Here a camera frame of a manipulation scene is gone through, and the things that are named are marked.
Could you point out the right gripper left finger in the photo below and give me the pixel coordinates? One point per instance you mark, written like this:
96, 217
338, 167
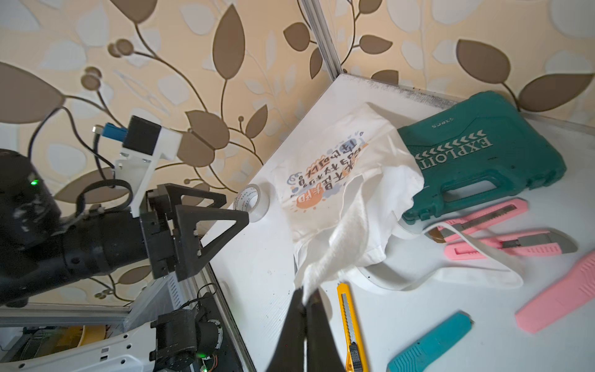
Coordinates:
289, 354

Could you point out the white printed tote bag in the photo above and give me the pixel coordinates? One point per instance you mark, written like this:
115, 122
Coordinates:
344, 194

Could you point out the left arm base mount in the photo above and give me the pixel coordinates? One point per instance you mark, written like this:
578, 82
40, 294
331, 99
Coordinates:
182, 337

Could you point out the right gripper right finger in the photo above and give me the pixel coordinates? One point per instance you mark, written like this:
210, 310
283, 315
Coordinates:
322, 354

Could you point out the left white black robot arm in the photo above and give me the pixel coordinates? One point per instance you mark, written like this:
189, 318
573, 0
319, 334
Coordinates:
42, 251

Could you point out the yellow black utility knife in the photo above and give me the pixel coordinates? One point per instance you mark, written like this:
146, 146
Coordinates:
356, 360

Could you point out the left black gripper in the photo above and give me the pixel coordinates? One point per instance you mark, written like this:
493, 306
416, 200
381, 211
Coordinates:
170, 234

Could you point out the pink utility knife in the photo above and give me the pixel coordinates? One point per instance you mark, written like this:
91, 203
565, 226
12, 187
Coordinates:
478, 221
539, 243
573, 291

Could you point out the teal utility knife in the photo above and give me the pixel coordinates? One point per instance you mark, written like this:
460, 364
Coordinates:
429, 348

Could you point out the green plastic tool case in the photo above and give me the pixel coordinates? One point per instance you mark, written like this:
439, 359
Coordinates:
478, 151

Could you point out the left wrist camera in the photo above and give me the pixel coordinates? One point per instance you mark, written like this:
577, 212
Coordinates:
144, 144

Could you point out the clear tape roll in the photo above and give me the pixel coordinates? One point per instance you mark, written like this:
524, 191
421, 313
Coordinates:
254, 201

